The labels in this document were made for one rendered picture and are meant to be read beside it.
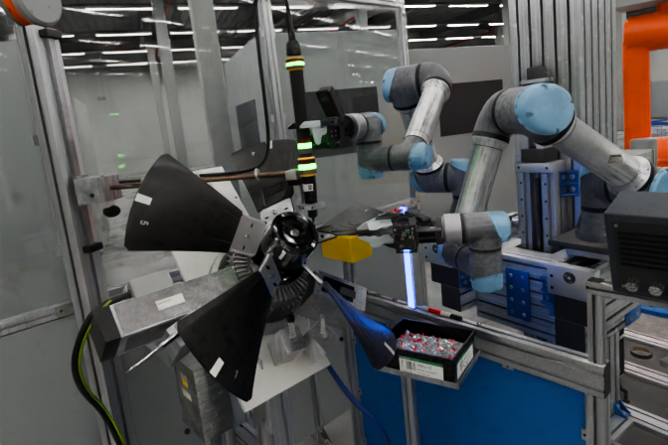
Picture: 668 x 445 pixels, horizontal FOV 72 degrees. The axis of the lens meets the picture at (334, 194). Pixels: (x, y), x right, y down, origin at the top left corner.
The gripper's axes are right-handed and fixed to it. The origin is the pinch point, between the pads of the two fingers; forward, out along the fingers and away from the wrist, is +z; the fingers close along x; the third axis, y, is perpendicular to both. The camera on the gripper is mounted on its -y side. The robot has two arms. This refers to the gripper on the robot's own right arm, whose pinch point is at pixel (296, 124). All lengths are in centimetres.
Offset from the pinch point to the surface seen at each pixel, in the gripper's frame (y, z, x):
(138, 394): 86, 15, 75
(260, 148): 5.5, -6.1, 20.5
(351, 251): 44, -37, 16
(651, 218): 24, -19, -70
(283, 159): 8.9, -6.3, 12.2
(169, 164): 6.0, 25.6, 16.3
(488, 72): -40, -438, 110
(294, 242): 26.5, 10.4, -4.9
